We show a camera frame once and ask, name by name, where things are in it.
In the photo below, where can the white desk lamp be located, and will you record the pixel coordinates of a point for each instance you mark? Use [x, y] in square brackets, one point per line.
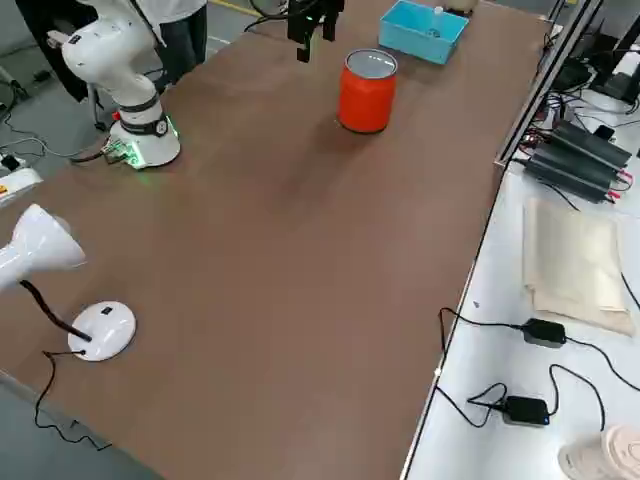
[102, 332]

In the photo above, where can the black monitor stand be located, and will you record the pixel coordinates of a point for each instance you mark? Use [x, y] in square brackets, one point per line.
[617, 82]

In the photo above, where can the white control box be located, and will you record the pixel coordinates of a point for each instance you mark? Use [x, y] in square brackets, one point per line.
[15, 187]

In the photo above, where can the white power strip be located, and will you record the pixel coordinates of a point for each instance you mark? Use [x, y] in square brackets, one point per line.
[11, 161]

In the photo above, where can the person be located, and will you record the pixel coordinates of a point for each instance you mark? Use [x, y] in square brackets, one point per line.
[185, 40]

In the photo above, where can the orange cylindrical bin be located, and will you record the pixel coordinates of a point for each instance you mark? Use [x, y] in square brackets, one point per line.
[365, 102]

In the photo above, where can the silver swing bin lid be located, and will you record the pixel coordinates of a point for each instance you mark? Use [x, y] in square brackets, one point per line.
[371, 63]

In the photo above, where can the black power adapter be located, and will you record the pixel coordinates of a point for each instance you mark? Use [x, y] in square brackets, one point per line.
[525, 410]
[544, 332]

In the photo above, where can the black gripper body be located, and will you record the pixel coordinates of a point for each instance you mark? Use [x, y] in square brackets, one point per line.
[305, 20]

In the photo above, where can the beige round roll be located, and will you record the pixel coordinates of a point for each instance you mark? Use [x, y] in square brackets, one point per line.
[607, 455]

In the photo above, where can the black ribbed power supply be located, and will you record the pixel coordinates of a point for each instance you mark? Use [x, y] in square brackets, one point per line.
[590, 142]
[570, 175]

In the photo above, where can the blue plastic tray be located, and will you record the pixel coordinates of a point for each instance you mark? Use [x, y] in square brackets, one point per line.
[415, 42]

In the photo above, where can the black smartphone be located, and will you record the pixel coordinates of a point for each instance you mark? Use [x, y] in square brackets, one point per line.
[604, 132]

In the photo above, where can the beige folded cloth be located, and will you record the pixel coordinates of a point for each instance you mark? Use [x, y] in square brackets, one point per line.
[575, 260]

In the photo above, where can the clear water bottle white cap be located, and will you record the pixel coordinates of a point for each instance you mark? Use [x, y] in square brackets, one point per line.
[438, 11]

